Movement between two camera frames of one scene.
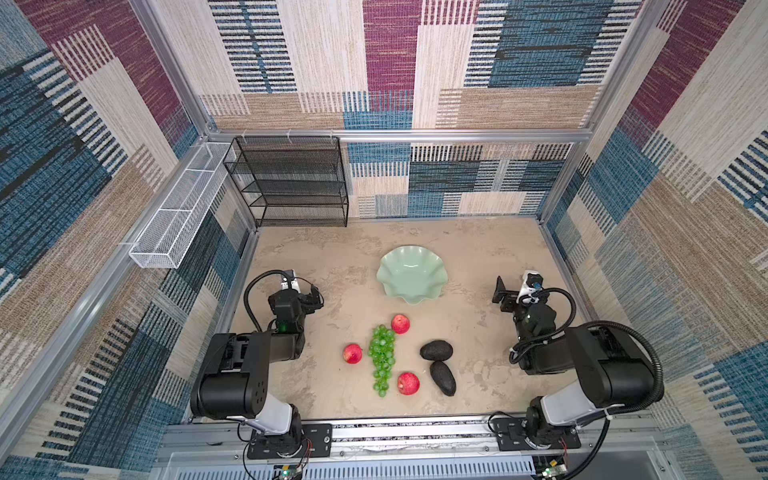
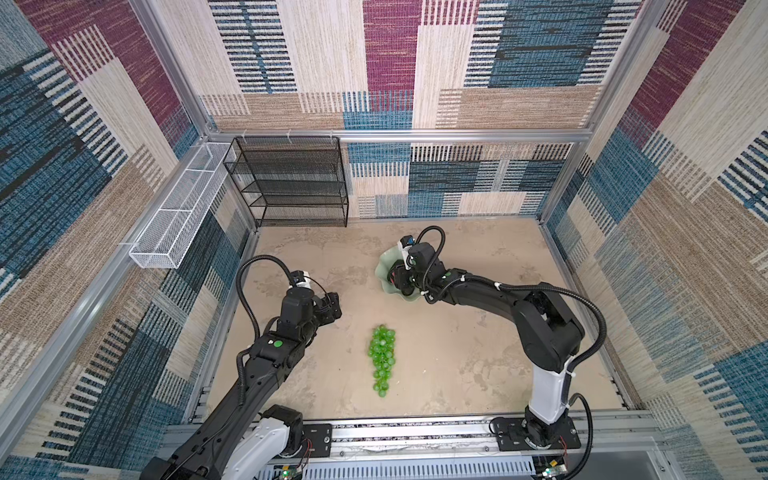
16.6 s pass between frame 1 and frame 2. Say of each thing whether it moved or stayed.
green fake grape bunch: stayed
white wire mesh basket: stayed
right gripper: moved
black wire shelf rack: stayed
